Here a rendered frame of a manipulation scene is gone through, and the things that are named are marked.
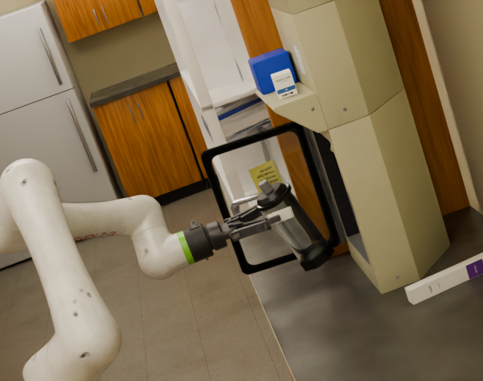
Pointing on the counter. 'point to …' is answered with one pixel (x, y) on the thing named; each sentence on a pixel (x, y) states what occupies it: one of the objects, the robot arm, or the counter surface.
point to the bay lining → (336, 184)
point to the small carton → (283, 84)
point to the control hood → (298, 107)
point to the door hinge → (326, 185)
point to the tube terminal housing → (369, 136)
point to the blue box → (260, 70)
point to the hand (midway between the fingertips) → (280, 209)
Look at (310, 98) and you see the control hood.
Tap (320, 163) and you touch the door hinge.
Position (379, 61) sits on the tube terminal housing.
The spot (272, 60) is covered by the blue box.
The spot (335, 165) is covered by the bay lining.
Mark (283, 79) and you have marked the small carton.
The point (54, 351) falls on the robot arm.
